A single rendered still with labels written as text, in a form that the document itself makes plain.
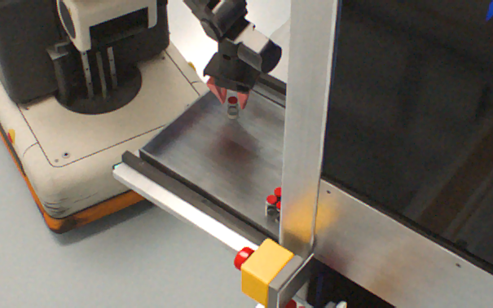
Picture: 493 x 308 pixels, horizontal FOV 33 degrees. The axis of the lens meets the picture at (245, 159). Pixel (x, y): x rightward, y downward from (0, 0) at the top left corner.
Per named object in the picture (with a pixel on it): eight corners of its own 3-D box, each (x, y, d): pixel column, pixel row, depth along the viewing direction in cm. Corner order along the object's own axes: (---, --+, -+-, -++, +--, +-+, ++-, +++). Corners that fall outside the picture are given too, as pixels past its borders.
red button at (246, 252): (265, 266, 136) (265, 251, 133) (249, 282, 134) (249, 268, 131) (246, 253, 138) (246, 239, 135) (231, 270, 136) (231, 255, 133)
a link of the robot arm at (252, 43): (228, -17, 150) (197, 18, 148) (277, 11, 144) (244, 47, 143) (245, 21, 160) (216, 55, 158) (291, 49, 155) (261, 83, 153)
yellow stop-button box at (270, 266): (302, 285, 136) (305, 259, 130) (276, 315, 132) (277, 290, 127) (265, 261, 139) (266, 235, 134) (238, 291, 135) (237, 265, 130)
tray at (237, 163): (361, 163, 164) (363, 151, 161) (280, 249, 150) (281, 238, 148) (225, 88, 178) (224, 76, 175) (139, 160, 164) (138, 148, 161)
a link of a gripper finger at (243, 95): (247, 121, 166) (247, 87, 159) (213, 112, 168) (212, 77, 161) (260, 99, 170) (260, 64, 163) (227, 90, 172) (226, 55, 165)
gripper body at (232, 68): (251, 93, 160) (251, 63, 155) (201, 78, 163) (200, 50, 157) (263, 71, 164) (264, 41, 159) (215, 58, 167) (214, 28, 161)
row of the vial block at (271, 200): (328, 163, 163) (330, 147, 160) (272, 221, 154) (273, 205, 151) (319, 157, 164) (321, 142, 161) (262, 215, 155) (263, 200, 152)
